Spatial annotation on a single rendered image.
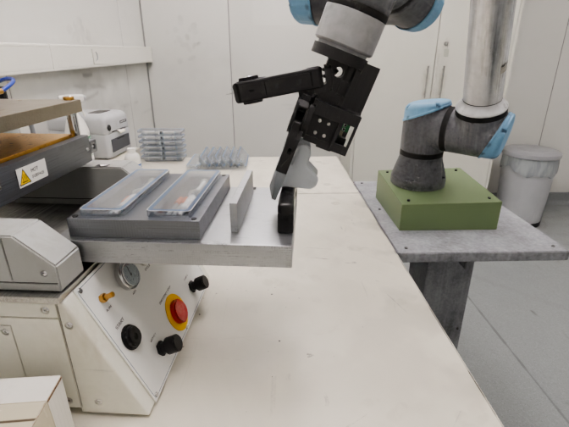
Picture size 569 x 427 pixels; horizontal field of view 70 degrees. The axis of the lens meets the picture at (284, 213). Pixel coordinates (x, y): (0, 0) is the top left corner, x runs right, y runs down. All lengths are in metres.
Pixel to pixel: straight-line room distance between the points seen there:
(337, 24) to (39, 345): 0.51
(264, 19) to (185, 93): 0.77
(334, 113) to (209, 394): 0.41
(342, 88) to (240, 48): 2.60
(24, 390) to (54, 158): 0.31
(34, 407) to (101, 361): 0.08
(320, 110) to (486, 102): 0.61
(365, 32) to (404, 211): 0.65
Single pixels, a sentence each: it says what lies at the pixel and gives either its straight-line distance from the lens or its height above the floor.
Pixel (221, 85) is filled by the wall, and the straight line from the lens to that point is 3.13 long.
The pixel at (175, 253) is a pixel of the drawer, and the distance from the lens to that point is 0.51.
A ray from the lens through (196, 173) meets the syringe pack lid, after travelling 0.66.
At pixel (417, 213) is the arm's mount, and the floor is 0.80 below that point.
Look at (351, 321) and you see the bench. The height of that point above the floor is 0.75.
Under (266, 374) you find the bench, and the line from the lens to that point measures 0.63.
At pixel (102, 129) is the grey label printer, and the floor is 0.91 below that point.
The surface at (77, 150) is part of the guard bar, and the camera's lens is 0.73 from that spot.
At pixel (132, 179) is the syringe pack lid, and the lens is 0.66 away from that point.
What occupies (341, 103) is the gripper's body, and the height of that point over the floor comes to 1.12.
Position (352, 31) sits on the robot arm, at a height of 1.20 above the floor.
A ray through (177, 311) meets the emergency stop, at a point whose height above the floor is 0.80.
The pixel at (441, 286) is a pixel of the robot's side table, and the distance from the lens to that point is 1.33.
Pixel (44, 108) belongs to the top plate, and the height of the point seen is 1.11.
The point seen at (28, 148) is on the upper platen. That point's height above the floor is 1.06.
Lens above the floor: 1.18
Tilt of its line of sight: 22 degrees down
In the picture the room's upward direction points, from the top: straight up
